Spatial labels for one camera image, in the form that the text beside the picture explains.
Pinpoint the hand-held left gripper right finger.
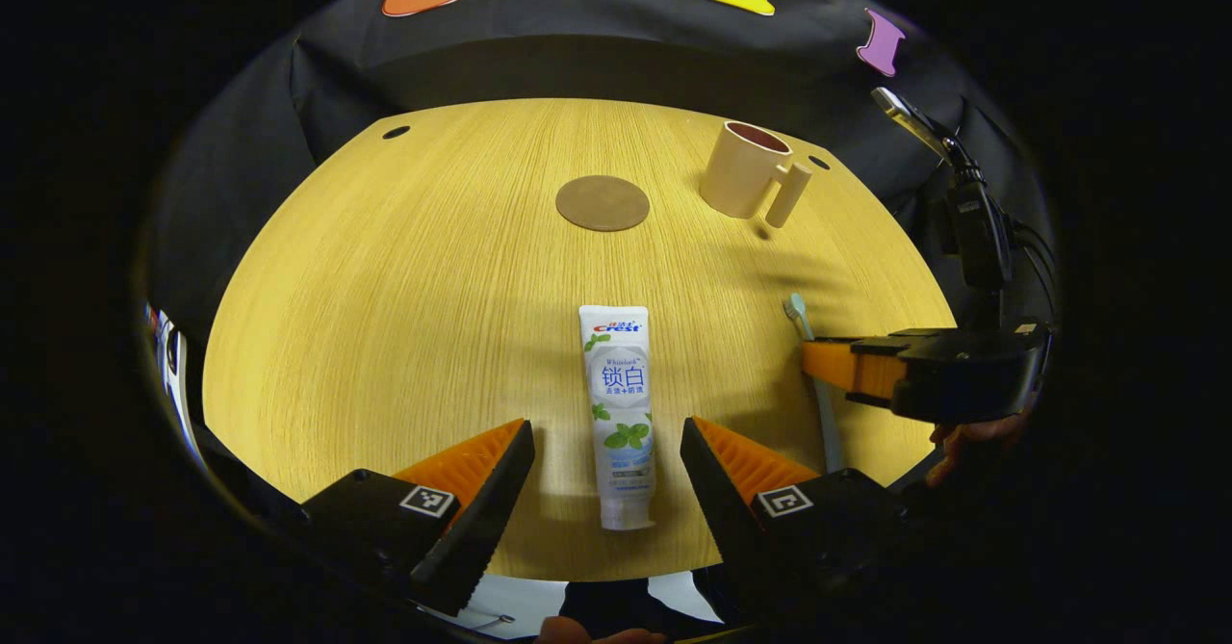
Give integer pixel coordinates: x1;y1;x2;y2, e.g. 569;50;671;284
680;416;925;616

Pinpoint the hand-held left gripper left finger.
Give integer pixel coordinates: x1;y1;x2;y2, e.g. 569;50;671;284
298;419;536;616

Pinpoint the pale green toothbrush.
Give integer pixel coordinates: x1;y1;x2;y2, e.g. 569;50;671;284
783;294;848;474

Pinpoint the white toothpaste tube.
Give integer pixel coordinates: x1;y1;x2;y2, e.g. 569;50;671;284
578;304;657;531

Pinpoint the beige cup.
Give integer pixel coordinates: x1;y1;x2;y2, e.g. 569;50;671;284
700;120;813;229

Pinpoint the brown round coaster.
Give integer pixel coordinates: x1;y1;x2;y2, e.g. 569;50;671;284
555;175;651;233

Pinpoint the person's dark clothing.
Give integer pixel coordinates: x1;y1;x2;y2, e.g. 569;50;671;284
558;577;732;631

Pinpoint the black backdrop cloth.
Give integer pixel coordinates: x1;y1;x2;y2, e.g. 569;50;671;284
144;0;1060;347

